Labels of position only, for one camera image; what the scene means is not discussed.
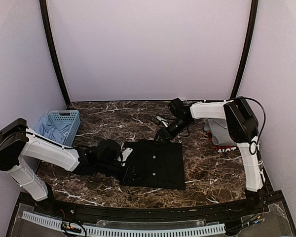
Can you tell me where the black frame post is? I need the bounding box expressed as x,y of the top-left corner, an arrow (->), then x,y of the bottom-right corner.
230,0 -> 259,99
39,0 -> 71,107

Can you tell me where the right black frame post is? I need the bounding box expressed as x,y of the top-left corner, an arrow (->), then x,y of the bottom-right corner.
230,0 -> 259,99

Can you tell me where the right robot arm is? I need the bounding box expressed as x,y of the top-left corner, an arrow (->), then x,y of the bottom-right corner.
154,96 -> 265,193

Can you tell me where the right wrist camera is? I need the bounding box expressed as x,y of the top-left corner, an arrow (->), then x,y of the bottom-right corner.
168,98 -> 184,117

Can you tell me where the acrylic base plate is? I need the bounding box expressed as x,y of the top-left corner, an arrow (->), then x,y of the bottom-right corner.
6,203 -> 65,237
236,201 -> 295,237

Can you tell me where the right acrylic base plate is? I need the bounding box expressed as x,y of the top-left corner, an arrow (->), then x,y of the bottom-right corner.
236,201 -> 295,237

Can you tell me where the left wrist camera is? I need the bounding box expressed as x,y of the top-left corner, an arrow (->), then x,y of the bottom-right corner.
96,139 -> 121,161

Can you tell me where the red black folded shirt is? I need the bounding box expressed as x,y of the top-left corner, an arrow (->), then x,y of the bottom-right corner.
206,132 -> 238,153

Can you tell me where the black front rail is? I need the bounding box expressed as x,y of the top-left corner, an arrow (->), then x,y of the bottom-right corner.
17,191 -> 269,224

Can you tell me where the black long sleeve shirt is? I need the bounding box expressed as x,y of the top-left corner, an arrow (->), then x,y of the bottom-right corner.
120,140 -> 185,190

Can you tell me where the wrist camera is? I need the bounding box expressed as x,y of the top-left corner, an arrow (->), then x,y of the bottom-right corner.
168,98 -> 184,117
96,139 -> 121,161

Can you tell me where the light blue shirt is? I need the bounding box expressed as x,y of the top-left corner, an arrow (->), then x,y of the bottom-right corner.
33,115 -> 71,144

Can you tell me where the left black frame post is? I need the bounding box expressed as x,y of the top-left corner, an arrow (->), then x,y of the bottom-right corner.
39,0 -> 71,107

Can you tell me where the white slotted cable duct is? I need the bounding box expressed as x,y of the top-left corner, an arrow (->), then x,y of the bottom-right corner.
22,210 -> 226,237

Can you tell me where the grey folded shirt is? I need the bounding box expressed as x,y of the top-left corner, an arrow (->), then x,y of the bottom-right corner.
204,118 -> 236,147

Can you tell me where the light blue plastic basket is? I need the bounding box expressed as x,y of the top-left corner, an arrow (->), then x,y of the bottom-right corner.
47,110 -> 81,146

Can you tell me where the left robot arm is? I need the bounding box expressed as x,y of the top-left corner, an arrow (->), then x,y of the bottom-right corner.
0,118 -> 136,215

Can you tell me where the left acrylic base plate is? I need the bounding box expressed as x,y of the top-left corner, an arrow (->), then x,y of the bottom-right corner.
6,203 -> 65,237

